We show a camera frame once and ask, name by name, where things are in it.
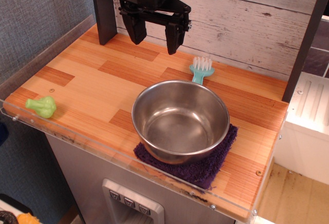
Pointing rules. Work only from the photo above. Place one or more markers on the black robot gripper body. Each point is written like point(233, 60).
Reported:
point(159, 12)

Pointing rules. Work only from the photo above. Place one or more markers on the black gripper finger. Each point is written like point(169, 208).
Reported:
point(135, 26)
point(174, 36)

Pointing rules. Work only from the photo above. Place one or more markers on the stainless steel pot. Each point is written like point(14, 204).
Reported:
point(180, 122)

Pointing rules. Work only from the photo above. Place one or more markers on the teal dish brush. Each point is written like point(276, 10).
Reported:
point(201, 67)

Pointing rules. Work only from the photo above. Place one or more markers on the green toy broccoli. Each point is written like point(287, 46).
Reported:
point(44, 107)

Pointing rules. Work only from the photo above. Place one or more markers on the purple folded cloth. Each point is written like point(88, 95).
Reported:
point(201, 173)

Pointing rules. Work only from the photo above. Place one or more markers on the clear acrylic table guard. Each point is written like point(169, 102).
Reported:
point(111, 136)

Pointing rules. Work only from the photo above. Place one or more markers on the grey toy fridge cabinet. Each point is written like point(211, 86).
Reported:
point(107, 193)

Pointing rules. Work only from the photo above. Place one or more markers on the white toy sink unit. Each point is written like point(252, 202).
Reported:
point(302, 146)

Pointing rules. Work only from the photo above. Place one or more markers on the orange object bottom left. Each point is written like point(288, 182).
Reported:
point(27, 218)

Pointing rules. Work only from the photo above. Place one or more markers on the dark coiled object bottom left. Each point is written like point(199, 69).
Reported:
point(8, 217)

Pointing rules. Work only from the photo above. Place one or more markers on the dark right support post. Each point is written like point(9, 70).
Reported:
point(310, 33)

